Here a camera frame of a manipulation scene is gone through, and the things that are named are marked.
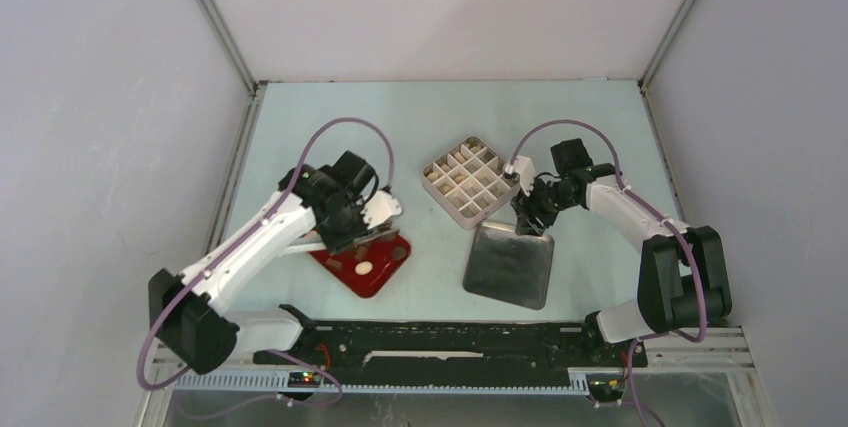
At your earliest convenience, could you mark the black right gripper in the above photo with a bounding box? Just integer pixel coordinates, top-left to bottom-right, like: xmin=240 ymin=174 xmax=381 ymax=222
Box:
xmin=510 ymin=173 xmax=578 ymax=237

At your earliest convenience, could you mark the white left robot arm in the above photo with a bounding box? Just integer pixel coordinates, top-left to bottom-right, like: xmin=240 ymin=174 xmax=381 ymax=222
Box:
xmin=147 ymin=151 xmax=402 ymax=374

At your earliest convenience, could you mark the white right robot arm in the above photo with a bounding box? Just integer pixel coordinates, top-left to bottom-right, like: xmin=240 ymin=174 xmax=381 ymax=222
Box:
xmin=505 ymin=139 xmax=733 ymax=365

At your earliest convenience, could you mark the brown bar chocolate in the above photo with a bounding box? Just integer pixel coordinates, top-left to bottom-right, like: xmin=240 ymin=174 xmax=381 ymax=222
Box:
xmin=324 ymin=257 xmax=344 ymax=272

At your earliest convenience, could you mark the white oval chocolate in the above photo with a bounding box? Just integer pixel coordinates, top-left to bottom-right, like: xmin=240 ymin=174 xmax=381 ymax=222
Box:
xmin=354 ymin=261 xmax=373 ymax=276

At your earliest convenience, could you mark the round dark chocolate piece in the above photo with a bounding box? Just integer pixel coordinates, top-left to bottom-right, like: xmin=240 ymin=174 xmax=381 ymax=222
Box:
xmin=391 ymin=246 xmax=409 ymax=262

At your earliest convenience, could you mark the red rectangular tray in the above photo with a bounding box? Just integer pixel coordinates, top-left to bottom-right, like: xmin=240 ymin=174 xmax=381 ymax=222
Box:
xmin=309 ymin=233 xmax=412 ymax=299

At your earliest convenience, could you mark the silver metal tin lid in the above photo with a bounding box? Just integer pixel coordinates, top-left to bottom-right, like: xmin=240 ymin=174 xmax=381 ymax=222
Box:
xmin=462 ymin=221 xmax=555 ymax=311

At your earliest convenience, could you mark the pink tin with white dividers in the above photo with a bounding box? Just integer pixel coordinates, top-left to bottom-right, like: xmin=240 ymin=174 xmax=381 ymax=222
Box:
xmin=422 ymin=136 xmax=519 ymax=230

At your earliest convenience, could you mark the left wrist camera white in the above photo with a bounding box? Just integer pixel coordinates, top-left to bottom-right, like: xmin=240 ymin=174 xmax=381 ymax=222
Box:
xmin=362 ymin=189 xmax=403 ymax=229

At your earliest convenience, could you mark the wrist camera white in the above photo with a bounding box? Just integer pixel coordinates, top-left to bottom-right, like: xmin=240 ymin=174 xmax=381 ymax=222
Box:
xmin=504 ymin=155 xmax=536 ymax=196
xmin=362 ymin=189 xmax=403 ymax=229

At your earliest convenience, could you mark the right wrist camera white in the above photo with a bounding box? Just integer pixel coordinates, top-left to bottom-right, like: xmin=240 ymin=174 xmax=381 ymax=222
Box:
xmin=504 ymin=155 xmax=536 ymax=196

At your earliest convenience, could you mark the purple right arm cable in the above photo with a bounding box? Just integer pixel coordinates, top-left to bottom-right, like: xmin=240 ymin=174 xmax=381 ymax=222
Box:
xmin=510 ymin=119 xmax=709 ymax=427

